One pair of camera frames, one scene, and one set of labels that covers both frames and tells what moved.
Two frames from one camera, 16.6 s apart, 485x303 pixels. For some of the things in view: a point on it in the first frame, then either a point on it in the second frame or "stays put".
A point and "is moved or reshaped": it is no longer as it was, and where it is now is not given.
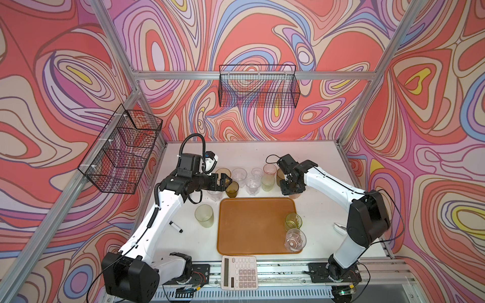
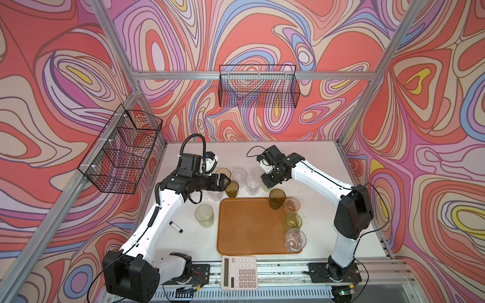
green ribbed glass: x=292 y=221 stays put
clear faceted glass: x=295 y=240 stays put
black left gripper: x=214 y=187 stays put
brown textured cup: x=280 y=176 is moved or reshaped
